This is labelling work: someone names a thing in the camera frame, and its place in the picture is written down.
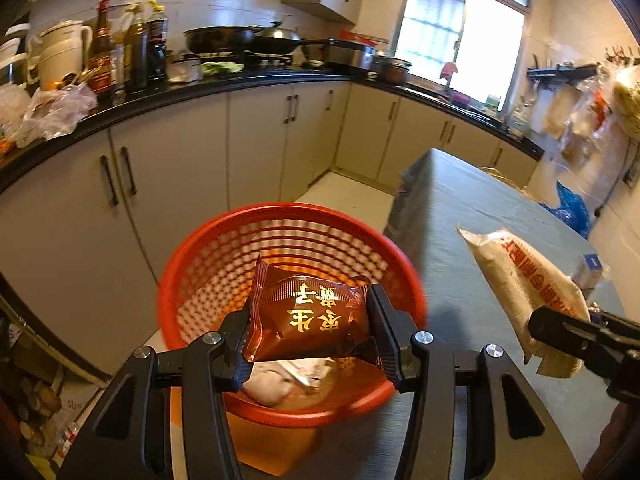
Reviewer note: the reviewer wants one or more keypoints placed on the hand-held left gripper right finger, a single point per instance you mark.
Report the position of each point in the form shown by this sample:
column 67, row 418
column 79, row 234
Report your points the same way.
column 386, row 345

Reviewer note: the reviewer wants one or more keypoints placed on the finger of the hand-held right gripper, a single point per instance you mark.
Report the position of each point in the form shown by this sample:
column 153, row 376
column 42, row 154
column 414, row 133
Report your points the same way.
column 560, row 330

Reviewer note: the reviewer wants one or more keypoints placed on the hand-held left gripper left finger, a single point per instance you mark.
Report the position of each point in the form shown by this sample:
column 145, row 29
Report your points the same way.
column 231, row 341

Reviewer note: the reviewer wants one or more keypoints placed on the white packet with red print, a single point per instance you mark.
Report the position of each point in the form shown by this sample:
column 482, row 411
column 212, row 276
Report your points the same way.
column 520, row 270

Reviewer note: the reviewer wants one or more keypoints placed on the brown snack packet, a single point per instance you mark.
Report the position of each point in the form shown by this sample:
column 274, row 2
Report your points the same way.
column 310, row 315

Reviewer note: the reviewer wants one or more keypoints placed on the red plastic mesh basket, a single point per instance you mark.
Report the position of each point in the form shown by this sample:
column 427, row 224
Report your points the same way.
column 225, row 240

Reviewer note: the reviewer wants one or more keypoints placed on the person's right forearm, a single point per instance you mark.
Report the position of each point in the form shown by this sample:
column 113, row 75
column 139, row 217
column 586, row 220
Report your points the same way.
column 617, row 440

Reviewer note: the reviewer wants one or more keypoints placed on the crumpled white plastic wrapper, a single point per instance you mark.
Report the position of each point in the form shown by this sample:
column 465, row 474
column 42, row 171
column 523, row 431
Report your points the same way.
column 270, row 385

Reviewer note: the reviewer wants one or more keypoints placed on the small blue white box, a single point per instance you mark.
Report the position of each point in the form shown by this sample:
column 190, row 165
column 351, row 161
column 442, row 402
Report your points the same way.
column 589, row 270

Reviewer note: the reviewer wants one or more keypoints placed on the blue plastic bag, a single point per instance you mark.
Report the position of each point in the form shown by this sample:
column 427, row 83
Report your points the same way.
column 572, row 210

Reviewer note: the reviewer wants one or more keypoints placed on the grey tablecloth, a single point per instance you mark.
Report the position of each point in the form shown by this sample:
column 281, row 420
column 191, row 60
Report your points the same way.
column 465, row 200

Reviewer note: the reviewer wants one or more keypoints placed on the yellow plastic bag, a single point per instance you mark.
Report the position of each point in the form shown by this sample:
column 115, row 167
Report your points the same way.
column 505, row 177

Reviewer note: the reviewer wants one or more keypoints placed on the row of beige cabinet doors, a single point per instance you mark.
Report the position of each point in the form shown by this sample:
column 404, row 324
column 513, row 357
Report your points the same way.
column 175, row 185

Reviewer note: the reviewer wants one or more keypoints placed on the hanging plastic bags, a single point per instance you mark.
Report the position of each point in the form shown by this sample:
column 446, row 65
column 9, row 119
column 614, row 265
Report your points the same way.
column 585, row 115

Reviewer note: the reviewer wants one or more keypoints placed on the black kitchen countertop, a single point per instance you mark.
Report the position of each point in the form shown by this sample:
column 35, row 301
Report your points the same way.
column 150, row 97

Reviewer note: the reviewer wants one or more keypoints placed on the small metal container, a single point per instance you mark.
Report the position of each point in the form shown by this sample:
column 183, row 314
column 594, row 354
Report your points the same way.
column 184, row 71

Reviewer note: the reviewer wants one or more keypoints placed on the green cloth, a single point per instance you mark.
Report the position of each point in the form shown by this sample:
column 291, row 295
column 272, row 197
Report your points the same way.
column 222, row 66

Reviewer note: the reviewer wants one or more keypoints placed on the dark pot with lid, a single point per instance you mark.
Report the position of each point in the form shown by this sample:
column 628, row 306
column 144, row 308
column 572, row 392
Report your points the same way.
column 392, row 70

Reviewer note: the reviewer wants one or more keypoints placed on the gas stove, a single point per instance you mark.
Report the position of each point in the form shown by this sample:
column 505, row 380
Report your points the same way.
column 267, row 60

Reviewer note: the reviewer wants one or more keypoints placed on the stainless steel pot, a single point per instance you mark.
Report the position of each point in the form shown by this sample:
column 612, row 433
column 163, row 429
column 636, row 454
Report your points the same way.
column 350, row 57

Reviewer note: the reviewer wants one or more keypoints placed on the clear crumpled plastic bags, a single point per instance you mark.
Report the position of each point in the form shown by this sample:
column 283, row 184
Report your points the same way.
column 55, row 110

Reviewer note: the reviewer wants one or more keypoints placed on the black frying pan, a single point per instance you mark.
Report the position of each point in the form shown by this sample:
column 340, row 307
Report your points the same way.
column 220, row 40

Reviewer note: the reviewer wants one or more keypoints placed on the dark oil bottle yellow cap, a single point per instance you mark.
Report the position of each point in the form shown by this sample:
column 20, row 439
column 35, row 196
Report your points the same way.
column 135, row 55

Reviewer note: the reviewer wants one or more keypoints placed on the wok with metal lid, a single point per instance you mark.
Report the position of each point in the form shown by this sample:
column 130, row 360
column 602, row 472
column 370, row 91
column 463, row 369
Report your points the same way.
column 277, row 40

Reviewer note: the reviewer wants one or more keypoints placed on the dark soy sauce bottle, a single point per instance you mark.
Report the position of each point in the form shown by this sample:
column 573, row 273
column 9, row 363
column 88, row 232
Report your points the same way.
column 157, row 45

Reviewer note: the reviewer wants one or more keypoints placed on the kitchen window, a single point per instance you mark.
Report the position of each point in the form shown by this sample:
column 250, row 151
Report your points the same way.
column 475, row 35

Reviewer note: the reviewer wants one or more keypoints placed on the red label sauce bottle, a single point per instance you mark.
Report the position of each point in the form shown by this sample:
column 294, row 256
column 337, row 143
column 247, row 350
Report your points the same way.
column 101, row 60

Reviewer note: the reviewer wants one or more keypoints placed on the white electric kettle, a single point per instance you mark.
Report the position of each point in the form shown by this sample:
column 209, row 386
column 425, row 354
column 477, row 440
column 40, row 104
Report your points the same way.
column 62, row 55

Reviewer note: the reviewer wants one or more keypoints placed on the white plates in rack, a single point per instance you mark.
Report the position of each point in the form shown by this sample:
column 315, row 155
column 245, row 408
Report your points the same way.
column 15, row 55

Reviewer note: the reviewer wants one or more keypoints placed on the black wall rack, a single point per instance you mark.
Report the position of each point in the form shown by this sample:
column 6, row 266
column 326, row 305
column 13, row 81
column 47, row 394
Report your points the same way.
column 560, row 72

